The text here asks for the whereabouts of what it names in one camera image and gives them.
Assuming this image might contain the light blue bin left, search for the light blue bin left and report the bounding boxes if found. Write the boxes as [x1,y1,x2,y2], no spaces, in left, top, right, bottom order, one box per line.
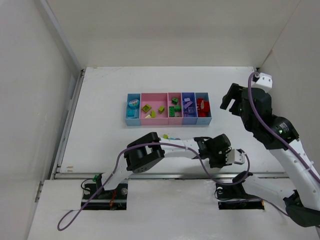
[125,93,141,127]

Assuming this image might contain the dark green lego piece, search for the dark green lego piece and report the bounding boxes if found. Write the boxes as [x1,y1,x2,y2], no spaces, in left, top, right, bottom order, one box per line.
[171,97,179,105]

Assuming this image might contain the large pink bin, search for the large pink bin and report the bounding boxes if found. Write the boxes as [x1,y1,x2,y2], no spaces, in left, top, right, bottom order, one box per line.
[139,92,169,126]

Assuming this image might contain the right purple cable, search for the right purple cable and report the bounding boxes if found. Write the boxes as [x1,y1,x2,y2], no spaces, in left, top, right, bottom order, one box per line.
[247,71,320,221]

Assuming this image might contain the purple lego brick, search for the purple lego brick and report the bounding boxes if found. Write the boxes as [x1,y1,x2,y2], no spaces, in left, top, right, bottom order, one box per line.
[183,97,195,117]

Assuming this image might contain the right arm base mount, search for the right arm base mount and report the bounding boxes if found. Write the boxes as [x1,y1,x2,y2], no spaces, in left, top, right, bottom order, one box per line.
[214,171,265,210]

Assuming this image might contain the green lego row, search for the green lego row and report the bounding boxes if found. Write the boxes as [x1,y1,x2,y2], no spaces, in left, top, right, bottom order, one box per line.
[168,105,182,118]

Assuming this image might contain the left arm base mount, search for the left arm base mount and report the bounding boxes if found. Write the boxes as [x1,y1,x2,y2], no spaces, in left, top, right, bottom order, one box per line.
[80,174,128,211]

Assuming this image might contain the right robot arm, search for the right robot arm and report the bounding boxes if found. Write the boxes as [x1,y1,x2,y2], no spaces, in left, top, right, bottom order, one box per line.
[220,83,320,228]

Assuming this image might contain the lime square lego brick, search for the lime square lego brick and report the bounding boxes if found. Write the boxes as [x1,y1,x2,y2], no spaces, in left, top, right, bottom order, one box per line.
[158,106,165,114]

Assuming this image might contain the metal table rail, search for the metal table rail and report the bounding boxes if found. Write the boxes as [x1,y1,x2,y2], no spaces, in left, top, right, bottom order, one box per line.
[50,172,289,180]

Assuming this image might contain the teal lego bricks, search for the teal lego bricks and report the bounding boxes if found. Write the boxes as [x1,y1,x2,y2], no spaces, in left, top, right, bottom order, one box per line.
[127,109,138,119]

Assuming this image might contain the small pink bin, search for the small pink bin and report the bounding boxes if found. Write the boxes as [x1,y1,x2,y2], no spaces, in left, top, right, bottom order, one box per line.
[167,92,183,125]

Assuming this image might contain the lime curved lego piece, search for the lime curved lego piece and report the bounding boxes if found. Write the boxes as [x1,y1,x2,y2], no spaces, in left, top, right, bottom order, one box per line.
[150,110,156,118]

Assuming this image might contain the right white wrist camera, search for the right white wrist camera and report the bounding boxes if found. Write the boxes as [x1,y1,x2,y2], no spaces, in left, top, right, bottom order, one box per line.
[251,72,273,93]

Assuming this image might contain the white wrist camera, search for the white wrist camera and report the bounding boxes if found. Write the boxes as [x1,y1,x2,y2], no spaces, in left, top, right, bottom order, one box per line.
[225,149,246,165]
[251,72,273,93]

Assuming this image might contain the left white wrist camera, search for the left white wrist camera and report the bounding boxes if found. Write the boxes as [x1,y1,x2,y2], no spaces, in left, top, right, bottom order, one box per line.
[225,149,246,165]

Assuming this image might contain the red bricks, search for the red bricks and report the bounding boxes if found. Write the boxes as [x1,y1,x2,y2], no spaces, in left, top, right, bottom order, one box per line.
[198,110,208,118]

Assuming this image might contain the red round flower lego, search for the red round flower lego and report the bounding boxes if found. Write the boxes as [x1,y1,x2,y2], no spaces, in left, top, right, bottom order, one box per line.
[196,98,210,113]

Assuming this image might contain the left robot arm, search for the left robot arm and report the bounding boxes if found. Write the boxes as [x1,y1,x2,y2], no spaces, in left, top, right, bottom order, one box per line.
[95,132,232,195]

